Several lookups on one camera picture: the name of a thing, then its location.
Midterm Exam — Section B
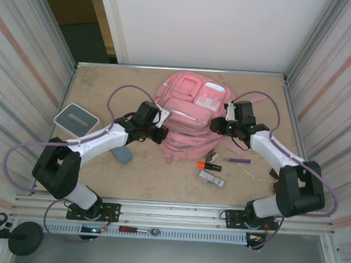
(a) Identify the pink backpack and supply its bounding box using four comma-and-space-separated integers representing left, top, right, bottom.
149, 70, 269, 171

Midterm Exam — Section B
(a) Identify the purple pen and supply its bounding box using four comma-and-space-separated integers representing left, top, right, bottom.
223, 157, 252, 166

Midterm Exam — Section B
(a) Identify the orange black highlighter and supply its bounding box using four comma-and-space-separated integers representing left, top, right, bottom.
195, 160, 223, 174

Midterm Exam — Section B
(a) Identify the blue grey oval case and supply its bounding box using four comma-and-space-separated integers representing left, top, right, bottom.
110, 147, 133, 165

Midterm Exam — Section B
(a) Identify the silver lead box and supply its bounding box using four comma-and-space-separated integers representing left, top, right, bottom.
197, 169, 227, 189

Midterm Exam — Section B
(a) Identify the white grey tissue box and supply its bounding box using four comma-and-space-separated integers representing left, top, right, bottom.
52, 101, 101, 141

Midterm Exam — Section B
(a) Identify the small circuit board with LED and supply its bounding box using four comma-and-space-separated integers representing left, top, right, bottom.
80, 225, 109, 235

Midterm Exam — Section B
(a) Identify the black round stand base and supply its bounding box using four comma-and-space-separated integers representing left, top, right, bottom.
0, 220, 45, 257

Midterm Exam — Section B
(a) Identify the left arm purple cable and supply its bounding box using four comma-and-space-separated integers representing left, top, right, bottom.
0, 77, 167, 250

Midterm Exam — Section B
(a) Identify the aluminium table edge rail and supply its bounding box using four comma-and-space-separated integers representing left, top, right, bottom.
76, 58, 288, 82

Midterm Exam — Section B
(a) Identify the aluminium mounting rail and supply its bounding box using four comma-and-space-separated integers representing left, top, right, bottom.
12, 189, 336, 240

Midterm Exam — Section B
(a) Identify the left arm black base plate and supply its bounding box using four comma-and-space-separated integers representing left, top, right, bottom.
66, 199, 121, 224

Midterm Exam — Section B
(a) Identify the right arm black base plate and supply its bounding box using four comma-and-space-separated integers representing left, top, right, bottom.
224, 208, 280, 232

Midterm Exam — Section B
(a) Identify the red handled ratchet wrench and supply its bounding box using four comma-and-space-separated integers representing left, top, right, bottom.
118, 225, 161, 237

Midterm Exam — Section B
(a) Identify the white slotted cable duct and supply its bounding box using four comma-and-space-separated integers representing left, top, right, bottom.
40, 220, 249, 247

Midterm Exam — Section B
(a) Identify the small circuit board with wires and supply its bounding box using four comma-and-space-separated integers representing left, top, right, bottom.
245, 232, 267, 244

